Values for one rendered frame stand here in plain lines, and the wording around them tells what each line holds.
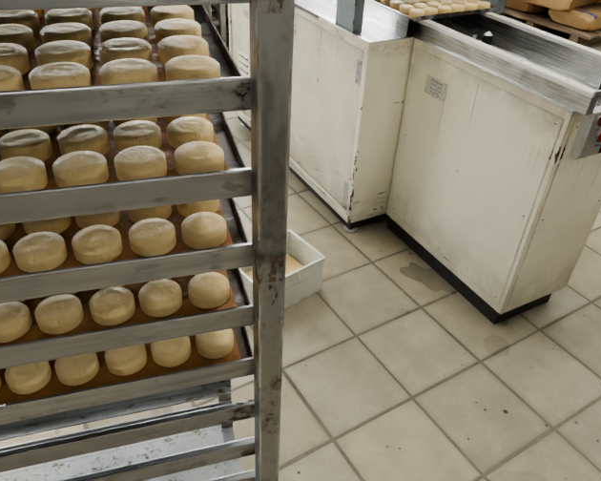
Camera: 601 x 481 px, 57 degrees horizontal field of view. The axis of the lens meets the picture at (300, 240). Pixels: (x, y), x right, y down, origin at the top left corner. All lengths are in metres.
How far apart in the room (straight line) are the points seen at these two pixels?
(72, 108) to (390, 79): 1.71
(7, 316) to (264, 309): 0.29
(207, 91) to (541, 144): 1.37
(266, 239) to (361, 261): 1.75
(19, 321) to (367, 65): 1.59
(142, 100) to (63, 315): 0.29
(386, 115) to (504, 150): 0.52
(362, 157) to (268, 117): 1.73
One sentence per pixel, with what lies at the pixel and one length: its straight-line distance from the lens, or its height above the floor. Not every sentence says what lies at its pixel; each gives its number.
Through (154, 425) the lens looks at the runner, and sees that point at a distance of 0.78.
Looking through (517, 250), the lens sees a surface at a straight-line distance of 1.91.
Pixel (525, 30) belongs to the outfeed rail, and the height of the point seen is 0.89.
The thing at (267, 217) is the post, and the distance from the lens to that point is 0.53.
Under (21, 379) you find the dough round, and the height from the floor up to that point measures 0.88.
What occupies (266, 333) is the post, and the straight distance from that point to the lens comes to 0.64.
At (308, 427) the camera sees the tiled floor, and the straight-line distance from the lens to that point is 1.73.
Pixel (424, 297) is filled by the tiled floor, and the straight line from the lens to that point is 2.18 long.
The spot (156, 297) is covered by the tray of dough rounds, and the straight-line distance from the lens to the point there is 0.67.
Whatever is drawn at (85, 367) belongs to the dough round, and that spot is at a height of 0.88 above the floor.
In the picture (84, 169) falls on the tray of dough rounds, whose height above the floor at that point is 1.15.
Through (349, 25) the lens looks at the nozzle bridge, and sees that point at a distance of 2.10.
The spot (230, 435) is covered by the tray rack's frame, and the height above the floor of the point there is 0.15.
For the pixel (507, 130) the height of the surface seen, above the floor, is 0.70.
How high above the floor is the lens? 1.42
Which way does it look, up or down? 37 degrees down
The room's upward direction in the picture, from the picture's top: 3 degrees clockwise
